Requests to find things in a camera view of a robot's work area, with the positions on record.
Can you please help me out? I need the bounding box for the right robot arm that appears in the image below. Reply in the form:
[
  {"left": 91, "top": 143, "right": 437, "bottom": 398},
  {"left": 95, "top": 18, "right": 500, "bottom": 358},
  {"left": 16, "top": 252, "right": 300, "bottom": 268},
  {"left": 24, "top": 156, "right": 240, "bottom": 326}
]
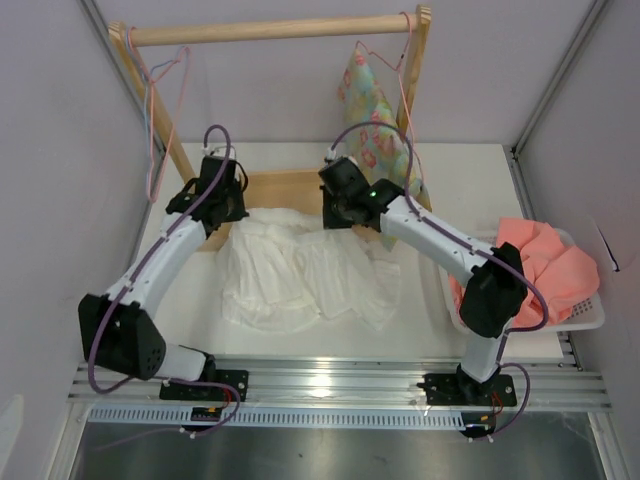
[{"left": 318, "top": 157, "right": 527, "bottom": 405}]

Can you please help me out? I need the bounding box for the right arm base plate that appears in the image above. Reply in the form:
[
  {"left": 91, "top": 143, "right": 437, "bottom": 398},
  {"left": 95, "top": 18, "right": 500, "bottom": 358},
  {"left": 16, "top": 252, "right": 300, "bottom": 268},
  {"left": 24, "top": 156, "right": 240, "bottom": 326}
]
[{"left": 416, "top": 368, "right": 517, "bottom": 407}]

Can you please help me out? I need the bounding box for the wooden clothes rack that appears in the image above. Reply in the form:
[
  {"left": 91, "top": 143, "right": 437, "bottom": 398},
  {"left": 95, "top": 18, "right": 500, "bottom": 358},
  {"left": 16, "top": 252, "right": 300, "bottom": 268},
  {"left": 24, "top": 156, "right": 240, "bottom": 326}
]
[{"left": 108, "top": 4, "right": 433, "bottom": 251}]

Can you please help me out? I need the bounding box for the pink wire hanger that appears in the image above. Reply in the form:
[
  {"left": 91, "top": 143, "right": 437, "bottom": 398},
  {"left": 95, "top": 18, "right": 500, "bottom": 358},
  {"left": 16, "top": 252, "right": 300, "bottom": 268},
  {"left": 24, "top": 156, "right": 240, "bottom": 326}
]
[
  {"left": 125, "top": 27, "right": 194, "bottom": 204},
  {"left": 353, "top": 11, "right": 426, "bottom": 186}
]

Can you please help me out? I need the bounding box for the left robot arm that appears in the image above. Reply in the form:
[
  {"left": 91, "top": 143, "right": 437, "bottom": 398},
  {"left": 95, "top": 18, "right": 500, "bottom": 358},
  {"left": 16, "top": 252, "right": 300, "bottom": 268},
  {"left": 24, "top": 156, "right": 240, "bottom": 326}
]
[{"left": 78, "top": 155, "right": 248, "bottom": 400}]

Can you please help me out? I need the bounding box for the white plastic basket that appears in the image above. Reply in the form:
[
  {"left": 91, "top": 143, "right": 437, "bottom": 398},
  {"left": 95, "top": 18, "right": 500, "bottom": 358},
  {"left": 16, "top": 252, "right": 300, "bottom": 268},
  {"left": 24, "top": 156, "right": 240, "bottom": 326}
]
[{"left": 434, "top": 227, "right": 607, "bottom": 333}]

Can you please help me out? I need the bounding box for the perforated cable duct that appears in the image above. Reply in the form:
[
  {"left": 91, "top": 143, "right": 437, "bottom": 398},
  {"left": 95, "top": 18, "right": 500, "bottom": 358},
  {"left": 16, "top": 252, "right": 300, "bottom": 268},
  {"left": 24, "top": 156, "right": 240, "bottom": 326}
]
[{"left": 88, "top": 405, "right": 465, "bottom": 431}]

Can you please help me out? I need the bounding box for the purple cable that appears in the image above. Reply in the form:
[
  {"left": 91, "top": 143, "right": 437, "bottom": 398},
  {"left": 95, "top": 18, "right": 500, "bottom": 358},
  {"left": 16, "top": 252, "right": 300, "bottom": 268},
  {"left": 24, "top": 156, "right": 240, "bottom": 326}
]
[
  {"left": 326, "top": 121, "right": 550, "bottom": 443},
  {"left": 87, "top": 124, "right": 241, "bottom": 443}
]

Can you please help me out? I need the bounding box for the white pleated skirt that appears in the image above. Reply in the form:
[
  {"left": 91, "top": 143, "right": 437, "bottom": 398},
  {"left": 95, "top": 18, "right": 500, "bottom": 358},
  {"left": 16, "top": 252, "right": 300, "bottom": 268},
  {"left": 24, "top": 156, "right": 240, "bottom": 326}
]
[{"left": 216, "top": 208, "right": 401, "bottom": 334}]

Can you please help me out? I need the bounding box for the aluminium mounting rail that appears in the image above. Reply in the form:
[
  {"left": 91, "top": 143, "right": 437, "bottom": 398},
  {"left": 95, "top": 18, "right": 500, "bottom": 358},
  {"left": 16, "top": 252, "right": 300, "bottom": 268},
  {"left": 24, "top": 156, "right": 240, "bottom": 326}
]
[{"left": 67, "top": 353, "right": 612, "bottom": 414}]

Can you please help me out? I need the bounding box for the colourful floral patterned garment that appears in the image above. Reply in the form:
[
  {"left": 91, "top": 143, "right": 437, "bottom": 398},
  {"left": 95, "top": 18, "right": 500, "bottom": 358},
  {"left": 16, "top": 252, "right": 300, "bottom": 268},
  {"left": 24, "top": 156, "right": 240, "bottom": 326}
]
[{"left": 336, "top": 45, "right": 432, "bottom": 250}]

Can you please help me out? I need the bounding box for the blue wire hanger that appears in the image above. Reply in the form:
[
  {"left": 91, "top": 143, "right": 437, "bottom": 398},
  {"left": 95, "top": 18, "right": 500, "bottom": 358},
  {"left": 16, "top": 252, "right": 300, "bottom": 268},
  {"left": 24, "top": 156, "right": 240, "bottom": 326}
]
[{"left": 126, "top": 40, "right": 177, "bottom": 158}]

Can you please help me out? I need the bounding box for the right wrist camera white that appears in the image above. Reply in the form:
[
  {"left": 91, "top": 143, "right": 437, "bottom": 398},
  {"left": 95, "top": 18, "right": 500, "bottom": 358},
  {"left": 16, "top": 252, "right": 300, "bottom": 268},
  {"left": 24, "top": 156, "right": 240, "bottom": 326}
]
[{"left": 324, "top": 148, "right": 358, "bottom": 165}]

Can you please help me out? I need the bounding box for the pink cloth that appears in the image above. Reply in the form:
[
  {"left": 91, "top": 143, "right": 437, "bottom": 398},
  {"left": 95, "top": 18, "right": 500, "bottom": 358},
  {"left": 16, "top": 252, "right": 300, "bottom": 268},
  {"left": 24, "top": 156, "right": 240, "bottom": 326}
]
[{"left": 447, "top": 215, "right": 601, "bottom": 327}]

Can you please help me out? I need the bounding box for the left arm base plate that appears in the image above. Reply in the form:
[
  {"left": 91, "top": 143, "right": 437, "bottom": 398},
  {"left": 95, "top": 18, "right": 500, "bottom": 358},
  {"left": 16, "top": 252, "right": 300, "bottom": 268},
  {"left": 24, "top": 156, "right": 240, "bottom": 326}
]
[{"left": 159, "top": 367, "right": 250, "bottom": 403}]

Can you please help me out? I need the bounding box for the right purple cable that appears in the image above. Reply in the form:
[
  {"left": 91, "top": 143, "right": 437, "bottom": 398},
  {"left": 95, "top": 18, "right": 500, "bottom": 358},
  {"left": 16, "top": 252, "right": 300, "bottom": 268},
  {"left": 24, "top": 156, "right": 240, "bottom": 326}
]
[{"left": 326, "top": 121, "right": 550, "bottom": 443}]

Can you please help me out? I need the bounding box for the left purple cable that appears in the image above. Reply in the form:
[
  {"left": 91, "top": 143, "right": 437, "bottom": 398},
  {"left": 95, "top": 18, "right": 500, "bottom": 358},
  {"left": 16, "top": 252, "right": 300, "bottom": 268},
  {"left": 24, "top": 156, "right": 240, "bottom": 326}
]
[{"left": 87, "top": 124, "right": 241, "bottom": 443}]

